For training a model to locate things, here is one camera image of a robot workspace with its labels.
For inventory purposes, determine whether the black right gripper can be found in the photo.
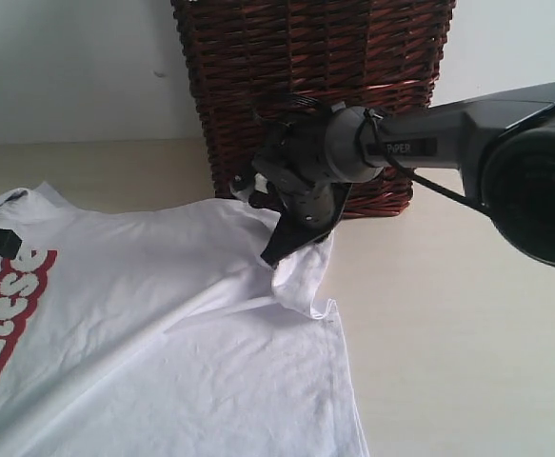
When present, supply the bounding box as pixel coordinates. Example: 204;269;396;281
251;113;345;267

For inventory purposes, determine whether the white t-shirt red lettering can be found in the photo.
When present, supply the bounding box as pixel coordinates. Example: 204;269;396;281
0;185;368;456

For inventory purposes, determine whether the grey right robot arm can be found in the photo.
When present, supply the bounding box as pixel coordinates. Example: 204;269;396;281
251;82;555;268

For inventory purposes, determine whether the dark brown wicker basket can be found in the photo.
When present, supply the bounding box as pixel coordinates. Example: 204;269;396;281
172;0;455;198

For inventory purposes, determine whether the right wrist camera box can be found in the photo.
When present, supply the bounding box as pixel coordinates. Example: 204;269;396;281
229;172;269;208

